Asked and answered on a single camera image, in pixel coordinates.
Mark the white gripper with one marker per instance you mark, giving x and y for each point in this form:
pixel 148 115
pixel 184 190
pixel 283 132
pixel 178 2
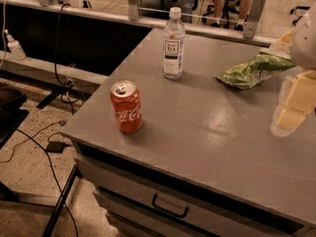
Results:
pixel 305 41

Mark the red coke can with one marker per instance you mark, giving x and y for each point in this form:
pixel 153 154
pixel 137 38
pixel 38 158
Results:
pixel 125 98

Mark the green chip bag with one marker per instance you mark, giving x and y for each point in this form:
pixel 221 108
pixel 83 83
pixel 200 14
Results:
pixel 256 70

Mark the clear tea water bottle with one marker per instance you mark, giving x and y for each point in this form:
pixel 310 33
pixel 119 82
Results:
pixel 173 45

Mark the grey drawer cabinet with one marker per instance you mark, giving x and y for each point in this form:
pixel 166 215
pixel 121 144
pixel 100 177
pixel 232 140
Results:
pixel 202 145

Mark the black power adapter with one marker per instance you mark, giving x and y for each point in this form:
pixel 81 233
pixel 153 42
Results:
pixel 55 147

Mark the small white squeeze bottle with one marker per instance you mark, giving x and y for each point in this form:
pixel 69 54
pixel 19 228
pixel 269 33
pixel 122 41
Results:
pixel 15 47

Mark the metal railing frame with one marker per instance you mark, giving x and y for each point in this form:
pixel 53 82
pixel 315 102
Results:
pixel 133 18

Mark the black drawer handle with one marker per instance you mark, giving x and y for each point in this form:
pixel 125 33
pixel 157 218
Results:
pixel 169 208

